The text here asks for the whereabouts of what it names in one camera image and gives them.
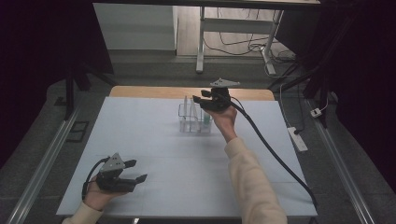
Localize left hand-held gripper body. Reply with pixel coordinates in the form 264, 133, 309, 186
94, 152, 137, 193

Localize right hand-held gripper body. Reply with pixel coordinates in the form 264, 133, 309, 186
201, 77, 241, 114

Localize clear plastic organizer box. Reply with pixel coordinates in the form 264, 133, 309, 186
177, 102, 214, 134

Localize person's right hand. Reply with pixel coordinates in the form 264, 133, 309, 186
206, 105, 239, 144

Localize person's left hand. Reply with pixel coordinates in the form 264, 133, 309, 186
83, 180, 125, 212

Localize white table sheet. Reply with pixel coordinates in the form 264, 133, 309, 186
55, 96, 318, 217

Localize black tripod stand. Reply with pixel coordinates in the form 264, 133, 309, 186
64, 62, 118, 120
267, 59, 332, 129

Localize white power strip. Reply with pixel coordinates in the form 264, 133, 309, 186
287, 126, 309, 153

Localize white cabinet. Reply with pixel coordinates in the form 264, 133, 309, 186
92, 3, 178, 50

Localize dark curtain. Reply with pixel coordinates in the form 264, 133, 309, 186
276, 0, 396, 194
0, 0, 114, 169

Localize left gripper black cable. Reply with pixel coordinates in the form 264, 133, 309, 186
81, 157, 110, 201

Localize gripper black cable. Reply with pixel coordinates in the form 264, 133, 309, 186
81, 157, 110, 201
228, 96, 319, 213

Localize loose floor cables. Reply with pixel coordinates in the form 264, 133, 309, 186
204, 7, 297, 63

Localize aluminium rail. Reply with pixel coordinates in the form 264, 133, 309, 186
306, 99, 376, 224
6, 106, 80, 224

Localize white desk frame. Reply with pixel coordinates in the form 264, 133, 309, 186
195, 6, 285, 76

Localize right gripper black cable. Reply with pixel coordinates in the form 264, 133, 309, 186
228, 96, 319, 213

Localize black plug with cable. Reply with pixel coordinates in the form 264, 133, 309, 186
292, 83, 308, 135

